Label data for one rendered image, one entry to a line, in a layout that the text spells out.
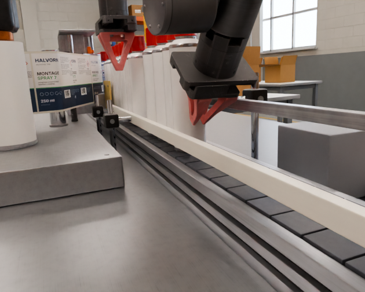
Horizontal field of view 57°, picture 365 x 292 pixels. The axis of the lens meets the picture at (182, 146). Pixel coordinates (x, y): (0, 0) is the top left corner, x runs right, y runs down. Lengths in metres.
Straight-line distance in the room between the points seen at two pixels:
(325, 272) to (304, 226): 0.05
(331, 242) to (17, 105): 0.55
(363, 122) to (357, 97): 6.68
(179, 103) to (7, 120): 0.32
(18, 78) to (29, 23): 7.61
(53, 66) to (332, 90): 6.67
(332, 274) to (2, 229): 0.36
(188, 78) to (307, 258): 0.25
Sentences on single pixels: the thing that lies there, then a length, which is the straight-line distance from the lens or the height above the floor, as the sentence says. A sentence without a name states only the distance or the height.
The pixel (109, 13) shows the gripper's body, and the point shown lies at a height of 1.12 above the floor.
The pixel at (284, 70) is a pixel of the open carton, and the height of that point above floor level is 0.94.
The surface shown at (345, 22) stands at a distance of 7.19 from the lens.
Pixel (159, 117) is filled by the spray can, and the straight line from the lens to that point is 0.61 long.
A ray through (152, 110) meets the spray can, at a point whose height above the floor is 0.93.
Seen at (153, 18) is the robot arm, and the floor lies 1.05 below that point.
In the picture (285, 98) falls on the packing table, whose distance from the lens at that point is 2.73.
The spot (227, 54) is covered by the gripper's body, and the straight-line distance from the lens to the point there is 0.40.
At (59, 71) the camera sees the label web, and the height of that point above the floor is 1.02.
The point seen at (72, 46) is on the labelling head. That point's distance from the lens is 1.16.
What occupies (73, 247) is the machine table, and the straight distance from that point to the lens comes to 0.38.
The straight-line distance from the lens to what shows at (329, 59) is 7.33.
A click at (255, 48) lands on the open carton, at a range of 2.59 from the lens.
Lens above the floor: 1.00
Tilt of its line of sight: 12 degrees down
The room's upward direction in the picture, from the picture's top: 3 degrees counter-clockwise
